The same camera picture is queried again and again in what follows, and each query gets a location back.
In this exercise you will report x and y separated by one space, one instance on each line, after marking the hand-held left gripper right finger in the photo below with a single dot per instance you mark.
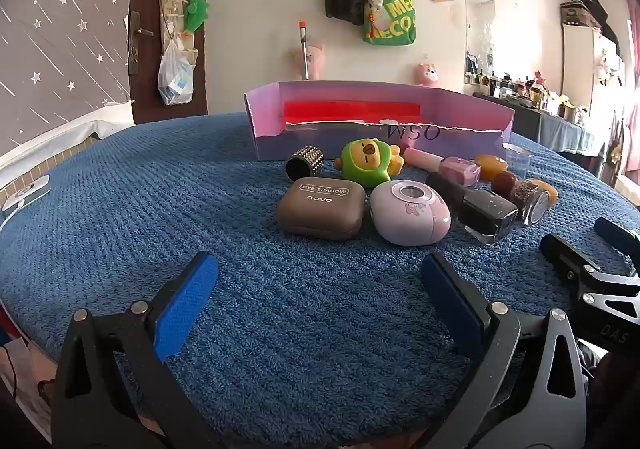
450 304

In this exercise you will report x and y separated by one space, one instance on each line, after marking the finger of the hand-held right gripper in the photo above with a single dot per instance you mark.
560 254
617 235

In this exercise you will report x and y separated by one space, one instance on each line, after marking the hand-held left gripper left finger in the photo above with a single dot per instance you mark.
187 309

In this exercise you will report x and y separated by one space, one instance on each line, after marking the orange round stone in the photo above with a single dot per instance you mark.
550 194

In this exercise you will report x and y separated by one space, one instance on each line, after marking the glitter nail polish bottle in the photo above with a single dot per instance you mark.
525 194

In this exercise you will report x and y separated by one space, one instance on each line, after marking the black nail polish bottle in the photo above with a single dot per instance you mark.
487 214

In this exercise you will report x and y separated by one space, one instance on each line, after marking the pink round device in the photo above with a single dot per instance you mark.
410 216

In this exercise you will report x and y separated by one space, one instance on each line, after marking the small clear plastic cup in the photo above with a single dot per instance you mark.
517 159

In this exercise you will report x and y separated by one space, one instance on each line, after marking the amber oval stone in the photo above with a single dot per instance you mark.
492 163

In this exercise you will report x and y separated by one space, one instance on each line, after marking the pink nail polish bottle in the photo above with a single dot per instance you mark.
460 170

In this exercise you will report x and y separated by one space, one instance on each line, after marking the brown eyeshadow case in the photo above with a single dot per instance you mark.
320 209

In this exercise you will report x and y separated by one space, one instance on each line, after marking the green capybara toy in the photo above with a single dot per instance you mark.
365 164

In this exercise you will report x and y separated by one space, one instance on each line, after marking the studded metal cylinder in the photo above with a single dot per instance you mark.
305 161

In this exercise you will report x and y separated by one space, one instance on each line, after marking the pink cardboard tray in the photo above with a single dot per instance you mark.
350 139

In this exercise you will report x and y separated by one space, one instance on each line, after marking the blue table cloth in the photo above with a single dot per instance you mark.
565 136

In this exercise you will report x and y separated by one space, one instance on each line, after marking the blue blanket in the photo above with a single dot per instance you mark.
300 304

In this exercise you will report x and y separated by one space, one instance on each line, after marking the dark dresser table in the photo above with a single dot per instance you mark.
522 119

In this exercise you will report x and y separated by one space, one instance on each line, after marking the group of bottles on dresser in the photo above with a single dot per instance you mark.
525 89

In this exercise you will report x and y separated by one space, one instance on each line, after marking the printed cloth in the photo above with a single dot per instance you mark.
25 379

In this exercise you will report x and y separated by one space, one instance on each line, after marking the white wardrobe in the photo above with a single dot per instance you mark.
582 59

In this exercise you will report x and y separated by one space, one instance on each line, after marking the pink curtain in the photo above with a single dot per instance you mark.
632 39

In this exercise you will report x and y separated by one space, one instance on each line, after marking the white charger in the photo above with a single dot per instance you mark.
27 191

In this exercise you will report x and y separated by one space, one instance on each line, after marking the bright pink plush toy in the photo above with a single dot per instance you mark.
427 75

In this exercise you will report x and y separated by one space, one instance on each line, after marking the bags on wardrobe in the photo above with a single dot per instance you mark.
585 11

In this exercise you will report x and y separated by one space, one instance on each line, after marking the white plastic bag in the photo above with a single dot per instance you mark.
175 76

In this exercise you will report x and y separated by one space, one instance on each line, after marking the pale pink plush toy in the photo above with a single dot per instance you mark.
316 61

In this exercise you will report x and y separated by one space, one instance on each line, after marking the mop pole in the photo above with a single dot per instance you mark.
303 49

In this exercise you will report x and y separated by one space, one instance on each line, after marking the green tote bag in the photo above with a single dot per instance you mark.
395 21

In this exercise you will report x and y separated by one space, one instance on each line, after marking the green plush toy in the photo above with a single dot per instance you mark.
196 11

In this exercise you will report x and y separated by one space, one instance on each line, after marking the wall mirror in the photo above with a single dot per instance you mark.
478 24

